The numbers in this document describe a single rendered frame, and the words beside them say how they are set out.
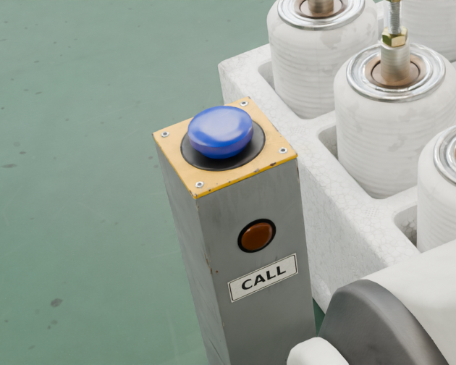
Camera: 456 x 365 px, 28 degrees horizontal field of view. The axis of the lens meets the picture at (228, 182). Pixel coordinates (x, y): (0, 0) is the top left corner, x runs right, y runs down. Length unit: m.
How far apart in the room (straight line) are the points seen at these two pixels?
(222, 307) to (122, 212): 0.41
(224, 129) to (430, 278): 0.22
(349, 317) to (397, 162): 0.34
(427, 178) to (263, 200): 0.13
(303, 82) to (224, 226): 0.26
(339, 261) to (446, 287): 0.41
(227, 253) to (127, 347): 0.32
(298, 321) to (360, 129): 0.16
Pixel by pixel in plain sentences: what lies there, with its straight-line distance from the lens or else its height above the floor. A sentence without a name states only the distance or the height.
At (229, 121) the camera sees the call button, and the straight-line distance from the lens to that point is 0.56.
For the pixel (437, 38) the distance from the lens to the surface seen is 0.84.
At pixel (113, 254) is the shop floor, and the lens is 0.96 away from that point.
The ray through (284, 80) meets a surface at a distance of 0.81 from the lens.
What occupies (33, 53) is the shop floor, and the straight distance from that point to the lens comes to 1.30.
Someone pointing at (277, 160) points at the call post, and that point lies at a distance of 0.55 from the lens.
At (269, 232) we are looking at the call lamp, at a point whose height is 0.26.
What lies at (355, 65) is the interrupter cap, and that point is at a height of 0.25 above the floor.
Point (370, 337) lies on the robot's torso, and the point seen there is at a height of 0.38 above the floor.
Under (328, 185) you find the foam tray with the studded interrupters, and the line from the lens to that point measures 0.72.
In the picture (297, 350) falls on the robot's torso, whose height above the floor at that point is 0.36.
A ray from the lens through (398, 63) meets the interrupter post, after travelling 0.70.
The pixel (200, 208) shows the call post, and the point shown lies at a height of 0.30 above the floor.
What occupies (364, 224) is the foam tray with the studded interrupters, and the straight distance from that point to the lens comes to 0.69.
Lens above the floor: 0.67
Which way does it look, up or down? 42 degrees down
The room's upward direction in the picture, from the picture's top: 10 degrees counter-clockwise
